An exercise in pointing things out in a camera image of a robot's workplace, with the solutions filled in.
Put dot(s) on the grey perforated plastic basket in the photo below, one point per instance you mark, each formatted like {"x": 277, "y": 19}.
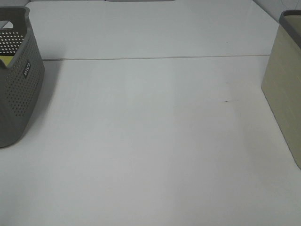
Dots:
{"x": 21, "y": 80}

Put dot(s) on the beige plastic basket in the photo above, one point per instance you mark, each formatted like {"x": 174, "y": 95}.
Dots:
{"x": 281, "y": 83}

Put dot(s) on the yellow cloth in basket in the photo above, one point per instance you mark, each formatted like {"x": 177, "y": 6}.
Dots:
{"x": 6, "y": 59}

